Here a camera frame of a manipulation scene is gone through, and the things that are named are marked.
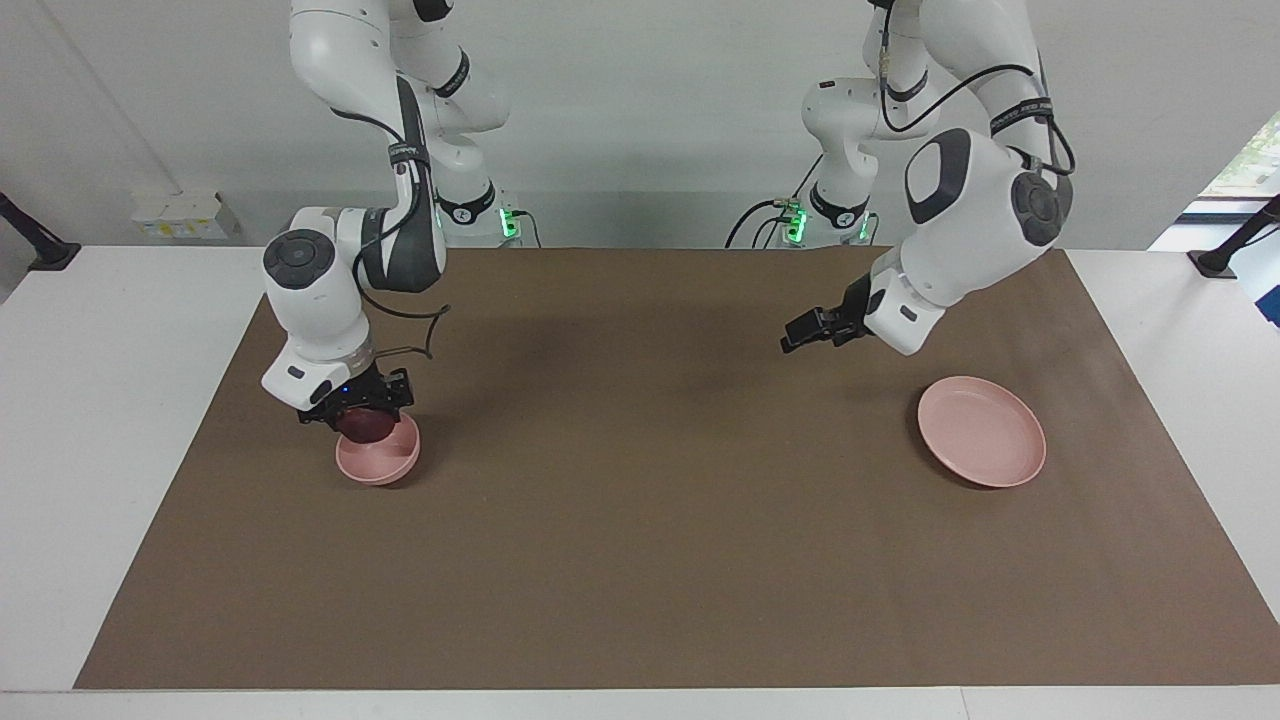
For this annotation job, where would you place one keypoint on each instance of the pink plate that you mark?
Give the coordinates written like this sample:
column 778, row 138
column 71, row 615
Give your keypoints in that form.
column 985, row 435

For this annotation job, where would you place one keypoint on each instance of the blue object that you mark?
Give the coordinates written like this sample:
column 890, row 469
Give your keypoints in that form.
column 1272, row 305

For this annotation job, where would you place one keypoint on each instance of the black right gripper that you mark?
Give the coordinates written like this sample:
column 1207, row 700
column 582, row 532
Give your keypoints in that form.
column 358, row 390

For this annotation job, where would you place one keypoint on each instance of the red apple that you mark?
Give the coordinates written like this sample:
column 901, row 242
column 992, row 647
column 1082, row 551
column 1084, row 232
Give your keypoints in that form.
column 365, row 425

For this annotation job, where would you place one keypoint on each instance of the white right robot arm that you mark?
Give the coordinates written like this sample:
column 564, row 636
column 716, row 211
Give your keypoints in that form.
column 315, row 300

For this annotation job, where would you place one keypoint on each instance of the white wall socket box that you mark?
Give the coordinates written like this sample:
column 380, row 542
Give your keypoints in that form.
column 180, row 215

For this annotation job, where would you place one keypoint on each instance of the pink bowl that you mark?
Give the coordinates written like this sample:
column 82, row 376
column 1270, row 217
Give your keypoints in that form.
column 375, row 465

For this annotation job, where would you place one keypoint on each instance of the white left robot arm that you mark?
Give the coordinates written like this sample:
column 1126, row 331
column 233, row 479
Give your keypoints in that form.
column 960, row 230

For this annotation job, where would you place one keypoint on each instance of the black stand foot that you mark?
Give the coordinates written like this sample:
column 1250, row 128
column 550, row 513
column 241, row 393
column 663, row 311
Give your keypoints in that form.
column 45, row 255
column 1225, row 258

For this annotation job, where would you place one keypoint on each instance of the brown table mat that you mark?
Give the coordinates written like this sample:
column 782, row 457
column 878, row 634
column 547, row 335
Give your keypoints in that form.
column 640, row 560

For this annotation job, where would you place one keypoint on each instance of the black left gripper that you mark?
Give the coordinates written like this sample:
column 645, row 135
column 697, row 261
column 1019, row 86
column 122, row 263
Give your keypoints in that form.
column 857, row 310

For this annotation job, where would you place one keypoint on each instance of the window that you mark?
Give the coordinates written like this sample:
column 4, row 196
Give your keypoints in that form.
column 1250, row 165

